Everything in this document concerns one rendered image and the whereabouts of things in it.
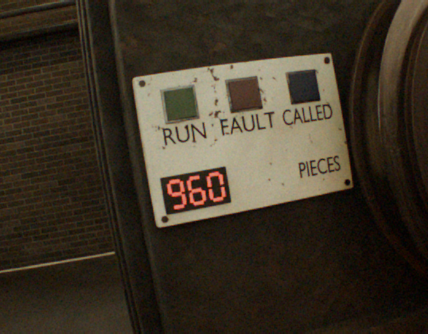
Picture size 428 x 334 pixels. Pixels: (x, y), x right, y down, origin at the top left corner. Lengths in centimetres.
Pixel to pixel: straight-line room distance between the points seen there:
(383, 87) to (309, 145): 15
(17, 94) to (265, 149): 610
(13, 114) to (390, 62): 623
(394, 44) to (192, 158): 28
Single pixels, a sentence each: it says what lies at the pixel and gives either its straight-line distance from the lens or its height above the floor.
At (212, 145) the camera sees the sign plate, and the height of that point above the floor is 114.
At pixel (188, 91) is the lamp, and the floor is 121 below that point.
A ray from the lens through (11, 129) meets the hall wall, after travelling 669.
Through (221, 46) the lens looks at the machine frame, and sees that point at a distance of 72.
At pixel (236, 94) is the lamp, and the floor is 120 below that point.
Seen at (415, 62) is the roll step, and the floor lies 120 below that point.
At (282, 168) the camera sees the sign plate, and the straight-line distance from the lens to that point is 71.
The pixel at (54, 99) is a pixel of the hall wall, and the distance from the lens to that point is 667.
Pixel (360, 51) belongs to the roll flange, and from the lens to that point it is 69.
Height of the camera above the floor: 116
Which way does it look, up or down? 3 degrees down
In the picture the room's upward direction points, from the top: 9 degrees counter-clockwise
